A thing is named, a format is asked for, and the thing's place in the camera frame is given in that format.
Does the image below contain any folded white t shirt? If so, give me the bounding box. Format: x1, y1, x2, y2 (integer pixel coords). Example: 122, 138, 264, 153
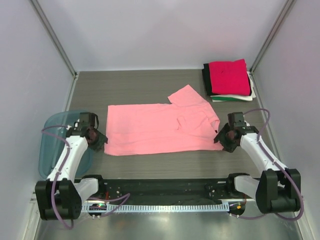
216, 71, 256, 102

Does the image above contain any light pink t shirt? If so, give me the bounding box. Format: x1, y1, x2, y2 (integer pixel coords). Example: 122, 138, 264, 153
104, 85, 223, 156

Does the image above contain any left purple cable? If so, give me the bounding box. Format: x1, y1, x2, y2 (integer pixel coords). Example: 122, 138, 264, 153
41, 124, 131, 230

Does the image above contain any white slotted cable duct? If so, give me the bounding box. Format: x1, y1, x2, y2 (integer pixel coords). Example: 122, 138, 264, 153
81, 202, 230, 214

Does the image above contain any blue plastic bin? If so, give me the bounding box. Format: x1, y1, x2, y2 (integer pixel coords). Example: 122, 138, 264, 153
38, 109, 94, 179

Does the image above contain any folded green t shirt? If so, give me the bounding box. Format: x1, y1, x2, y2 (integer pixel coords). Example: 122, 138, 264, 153
211, 95, 238, 102

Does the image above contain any right aluminium frame post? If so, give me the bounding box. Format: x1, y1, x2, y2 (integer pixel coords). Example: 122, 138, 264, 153
249, 0, 297, 74

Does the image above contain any left aluminium frame post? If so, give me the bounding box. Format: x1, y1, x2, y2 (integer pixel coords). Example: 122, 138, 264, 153
29, 0, 79, 79

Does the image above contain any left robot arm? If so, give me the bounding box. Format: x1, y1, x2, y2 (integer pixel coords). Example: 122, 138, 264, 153
35, 112, 108, 221

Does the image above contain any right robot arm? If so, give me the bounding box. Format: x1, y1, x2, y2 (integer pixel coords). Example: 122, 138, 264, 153
214, 112, 304, 215

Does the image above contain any folded magenta t shirt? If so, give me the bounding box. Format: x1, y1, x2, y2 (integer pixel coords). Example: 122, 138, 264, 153
208, 59, 251, 96

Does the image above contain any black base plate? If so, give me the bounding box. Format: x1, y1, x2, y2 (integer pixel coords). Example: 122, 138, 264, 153
91, 178, 252, 206

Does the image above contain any purple cable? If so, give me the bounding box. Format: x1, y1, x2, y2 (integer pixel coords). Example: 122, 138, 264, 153
229, 108, 305, 221
41, 124, 131, 230

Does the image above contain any aluminium frame post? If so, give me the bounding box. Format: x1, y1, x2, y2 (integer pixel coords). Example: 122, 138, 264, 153
29, 0, 79, 79
249, 0, 297, 74

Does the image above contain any folded black t shirt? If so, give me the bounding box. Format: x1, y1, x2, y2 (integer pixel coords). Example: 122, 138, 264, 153
202, 63, 214, 96

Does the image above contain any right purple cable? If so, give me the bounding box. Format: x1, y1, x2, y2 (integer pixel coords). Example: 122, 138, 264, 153
229, 108, 305, 221

